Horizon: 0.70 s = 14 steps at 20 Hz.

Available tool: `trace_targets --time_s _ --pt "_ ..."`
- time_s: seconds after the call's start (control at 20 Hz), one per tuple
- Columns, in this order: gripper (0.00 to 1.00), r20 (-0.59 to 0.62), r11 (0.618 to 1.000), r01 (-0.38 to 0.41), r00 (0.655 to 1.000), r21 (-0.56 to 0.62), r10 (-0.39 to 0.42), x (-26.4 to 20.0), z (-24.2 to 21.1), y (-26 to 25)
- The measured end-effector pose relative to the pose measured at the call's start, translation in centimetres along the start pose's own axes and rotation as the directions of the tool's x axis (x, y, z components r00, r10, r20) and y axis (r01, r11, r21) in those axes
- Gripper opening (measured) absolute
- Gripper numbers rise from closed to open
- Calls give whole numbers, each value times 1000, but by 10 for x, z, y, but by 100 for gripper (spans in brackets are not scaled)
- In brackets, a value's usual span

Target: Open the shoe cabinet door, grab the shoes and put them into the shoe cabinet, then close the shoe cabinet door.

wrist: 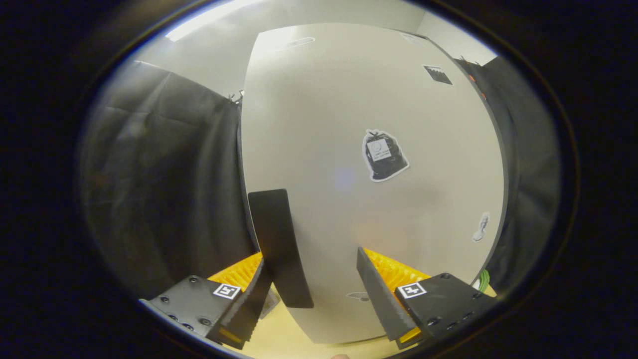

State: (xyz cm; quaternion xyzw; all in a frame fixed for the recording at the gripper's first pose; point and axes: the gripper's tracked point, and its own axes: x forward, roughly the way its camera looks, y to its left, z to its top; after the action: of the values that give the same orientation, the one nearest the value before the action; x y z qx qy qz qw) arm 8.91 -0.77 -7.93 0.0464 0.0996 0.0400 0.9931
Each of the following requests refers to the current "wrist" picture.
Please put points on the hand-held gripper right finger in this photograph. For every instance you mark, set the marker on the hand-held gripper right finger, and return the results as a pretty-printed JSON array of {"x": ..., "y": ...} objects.
[{"x": 379, "y": 294}]

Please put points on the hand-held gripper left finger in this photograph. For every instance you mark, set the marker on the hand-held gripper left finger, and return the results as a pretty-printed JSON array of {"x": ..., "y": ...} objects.
[{"x": 251, "y": 304}]

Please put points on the pink and green striped item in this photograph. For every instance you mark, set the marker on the pink and green striped item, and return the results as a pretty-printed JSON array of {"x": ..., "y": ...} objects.
[{"x": 482, "y": 281}]

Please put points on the black backdrop cloth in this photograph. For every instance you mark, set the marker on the black backdrop cloth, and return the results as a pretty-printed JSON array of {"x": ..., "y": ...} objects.
[{"x": 164, "y": 199}]

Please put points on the white shoe cabinet door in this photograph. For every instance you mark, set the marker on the white shoe cabinet door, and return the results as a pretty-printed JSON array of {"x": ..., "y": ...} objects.
[{"x": 324, "y": 124}]

